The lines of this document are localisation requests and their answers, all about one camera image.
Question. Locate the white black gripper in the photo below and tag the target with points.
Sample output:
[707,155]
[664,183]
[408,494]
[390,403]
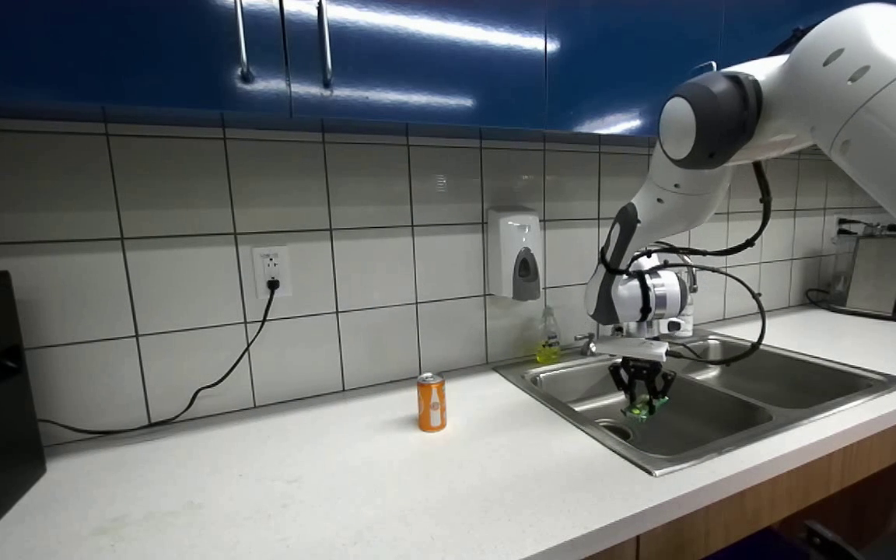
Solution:
[648,306]

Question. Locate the orange soda can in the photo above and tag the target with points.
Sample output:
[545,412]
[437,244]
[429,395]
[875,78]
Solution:
[429,403]

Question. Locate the white wall outlet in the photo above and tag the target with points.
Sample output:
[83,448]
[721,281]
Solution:
[272,269]

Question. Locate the blue upper cabinets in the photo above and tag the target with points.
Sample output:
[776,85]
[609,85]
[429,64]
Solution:
[571,68]

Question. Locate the white soap dispenser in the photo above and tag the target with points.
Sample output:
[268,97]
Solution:
[514,255]

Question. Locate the yellow dish soap bottle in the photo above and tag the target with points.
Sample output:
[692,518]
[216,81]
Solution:
[545,347]

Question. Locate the metal appliance far right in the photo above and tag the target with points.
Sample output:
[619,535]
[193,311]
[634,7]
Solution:
[869,267]

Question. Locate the stainless steel double sink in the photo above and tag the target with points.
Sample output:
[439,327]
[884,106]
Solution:
[715,405]

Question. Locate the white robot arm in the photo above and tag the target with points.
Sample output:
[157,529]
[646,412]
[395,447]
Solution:
[836,93]

